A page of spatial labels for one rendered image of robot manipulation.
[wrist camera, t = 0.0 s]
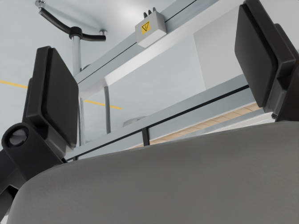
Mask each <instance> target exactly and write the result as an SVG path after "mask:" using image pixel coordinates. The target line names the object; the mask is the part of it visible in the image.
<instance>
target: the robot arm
mask: <svg viewBox="0 0 299 224"><path fill-rule="evenodd" d="M234 52H235V55H236V58H237V60H238V62H239V65H240V67H241V69H242V72H243V74H244V76H245V78H246V80H247V83H248V85H249V87H250V89H251V92H252V94H253V96H254V98H255V101H256V103H257V105H258V107H259V108H263V110H264V112H265V113H269V112H273V114H276V115H277V117H276V119H275V122H271V123H265V124H258V125H252V126H246V127H241V128H235V129H230V130H225V131H220V132H214V133H209V134H204V135H199V136H193V137H188V138H183V139H178V140H173V141H168V142H163V143H158V144H153V145H148V146H143V147H138V148H133V149H128V150H123V151H118V152H112V153H108V154H103V155H98V156H93V157H89V158H84V159H80V160H75V161H71V162H68V161H67V160H66V159H65V158H64V156H65V155H66V153H68V152H73V151H74V145H76V144H77V124H78V96H79V88H78V84H77V82H76V80H75V79H74V77H73V76H72V74H71V72H70V71H69V69H68V67H67V66H66V64H65V63H64V61H63V60H62V58H61V56H60V54H59V53H58V51H57V50H56V49H55V48H52V47H51V46H45V47H41V48H38V49H37V51H36V58H35V64H34V70H33V75H32V78H30V79H29V82H28V89H27V95H26V100H25V105H24V112H23V118H22V123H17V124H14V125H13V126H11V127H10V128H9V129H8V130H6V132H5V133H4V135H3V137H2V139H1V145H2V147H3V149H2V150H1V151H0V224H1V221H2V220H3V218H4V217H5V216H7V215H8V219H7V223H6V224H299V53H298V52H297V50H296V49H295V47H294V45H293V44H292V42H291V41H290V39H289V38H288V36H287V35H286V33H285V31H284V30H283V28H282V27H281V25H280V24H278V23H275V24H274V23H273V21H272V20H271V18H270V17H269V15H268V13H267V12H266V10H265V8H264V7H263V5H262V4H261V2H260V0H245V1H244V2H243V4H242V5H240V6H239V10H238V21H237V29H236V38H235V45H234Z"/></svg>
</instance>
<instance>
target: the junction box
mask: <svg viewBox="0 0 299 224"><path fill-rule="evenodd" d="M135 32H136V39H137V44H138V45H140V46H142V47H144V48H146V47H148V46H149V45H151V44H152V43H153V42H155V41H157V40H158V39H160V38H161V37H163V36H164V35H165V34H167V33H166V26H165V21H164V16H163V15H162V14H160V13H159V12H157V11H154V12H153V13H151V14H150V15H149V16H147V17H146V18H145V19H143V20H142V21H141V22H140V23H138V24H137V25H136V26H135Z"/></svg>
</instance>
